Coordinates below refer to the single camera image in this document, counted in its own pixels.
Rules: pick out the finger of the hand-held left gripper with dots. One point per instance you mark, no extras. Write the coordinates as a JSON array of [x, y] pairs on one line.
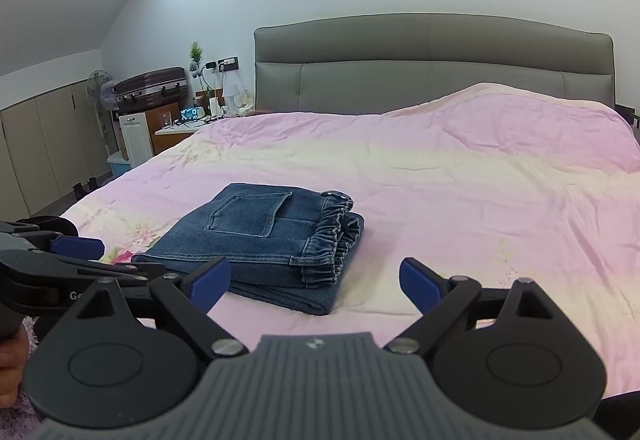
[[75, 265], [75, 247]]

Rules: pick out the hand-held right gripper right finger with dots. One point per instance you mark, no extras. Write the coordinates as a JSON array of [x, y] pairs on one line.
[[420, 285]]

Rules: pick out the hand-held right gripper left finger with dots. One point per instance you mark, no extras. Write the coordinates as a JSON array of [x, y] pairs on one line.
[[210, 285]]

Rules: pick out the blue denim pants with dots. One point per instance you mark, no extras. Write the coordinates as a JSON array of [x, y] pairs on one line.
[[250, 235]]

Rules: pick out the person's left forearm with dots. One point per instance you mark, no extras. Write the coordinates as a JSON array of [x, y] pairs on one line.
[[15, 412]]

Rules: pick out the person's left hand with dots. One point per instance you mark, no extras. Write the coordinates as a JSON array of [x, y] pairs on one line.
[[11, 365]]

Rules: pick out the black object on floor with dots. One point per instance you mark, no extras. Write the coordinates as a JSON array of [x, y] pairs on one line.
[[84, 189]]

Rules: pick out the light blue plastic bin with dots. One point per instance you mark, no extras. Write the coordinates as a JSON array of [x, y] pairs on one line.
[[120, 166]]

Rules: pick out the beige wardrobe cabinets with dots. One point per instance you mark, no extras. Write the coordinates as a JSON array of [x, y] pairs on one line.
[[45, 145]]

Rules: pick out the pink floral blanket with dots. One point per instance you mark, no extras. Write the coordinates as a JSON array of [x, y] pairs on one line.
[[450, 180]]

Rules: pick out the white appliance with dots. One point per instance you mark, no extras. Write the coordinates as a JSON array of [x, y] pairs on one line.
[[136, 140]]

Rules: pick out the brown wooden cabinet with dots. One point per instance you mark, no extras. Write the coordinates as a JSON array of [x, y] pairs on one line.
[[162, 130]]

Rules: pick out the white bedside table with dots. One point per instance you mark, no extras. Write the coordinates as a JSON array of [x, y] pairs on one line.
[[185, 127]]

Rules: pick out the standing electric fan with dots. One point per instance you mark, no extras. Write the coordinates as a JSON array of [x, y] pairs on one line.
[[100, 87]]

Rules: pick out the blue tissue box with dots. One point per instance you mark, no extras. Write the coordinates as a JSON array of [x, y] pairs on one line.
[[191, 113]]

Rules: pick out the dark maroon suitcase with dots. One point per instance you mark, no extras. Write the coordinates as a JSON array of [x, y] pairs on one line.
[[150, 85]]

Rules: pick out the white bottle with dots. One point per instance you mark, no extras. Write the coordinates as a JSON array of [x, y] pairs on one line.
[[214, 106]]

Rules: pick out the small white lamp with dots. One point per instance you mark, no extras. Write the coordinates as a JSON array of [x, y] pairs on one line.
[[231, 96]]

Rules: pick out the small green potted plant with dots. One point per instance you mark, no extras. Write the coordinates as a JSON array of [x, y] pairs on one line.
[[195, 54]]

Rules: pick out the grey padded headboard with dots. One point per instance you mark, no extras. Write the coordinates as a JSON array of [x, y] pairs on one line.
[[425, 50]]

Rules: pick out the dark furniture piece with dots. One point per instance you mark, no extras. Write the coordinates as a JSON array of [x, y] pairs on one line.
[[629, 120]]

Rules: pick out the wall power socket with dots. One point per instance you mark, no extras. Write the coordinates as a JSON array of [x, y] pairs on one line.
[[228, 63]]

